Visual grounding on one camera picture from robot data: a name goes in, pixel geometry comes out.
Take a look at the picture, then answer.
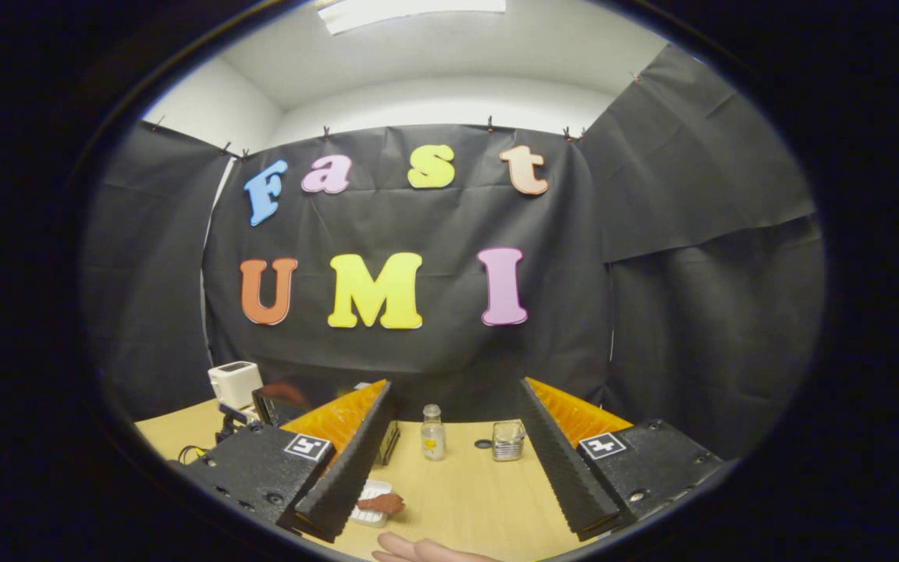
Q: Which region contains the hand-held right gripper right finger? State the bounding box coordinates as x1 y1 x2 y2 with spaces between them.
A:
517 378 725 544

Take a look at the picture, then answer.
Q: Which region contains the white toaster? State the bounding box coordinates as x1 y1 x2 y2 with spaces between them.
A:
208 361 265 412

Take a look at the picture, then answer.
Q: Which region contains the small clear glass jar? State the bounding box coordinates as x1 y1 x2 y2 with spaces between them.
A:
492 420 527 463

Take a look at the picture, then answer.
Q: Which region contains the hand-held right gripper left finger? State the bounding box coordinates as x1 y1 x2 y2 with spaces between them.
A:
181 380 398 543

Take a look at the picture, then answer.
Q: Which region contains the glass bottle with yellow label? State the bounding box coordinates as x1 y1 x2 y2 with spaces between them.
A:
421 404 447 462

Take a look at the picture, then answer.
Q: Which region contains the black electric oven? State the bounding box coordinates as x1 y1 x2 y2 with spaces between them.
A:
253 380 401 468

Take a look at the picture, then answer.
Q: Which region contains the small white food tray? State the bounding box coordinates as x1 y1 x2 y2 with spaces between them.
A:
350 478 394 529

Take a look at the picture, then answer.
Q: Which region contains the brown meat piece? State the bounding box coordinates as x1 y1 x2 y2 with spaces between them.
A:
356 493 406 516

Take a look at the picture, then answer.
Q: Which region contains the large ceiling light panel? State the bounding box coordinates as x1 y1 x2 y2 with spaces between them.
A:
317 0 507 36

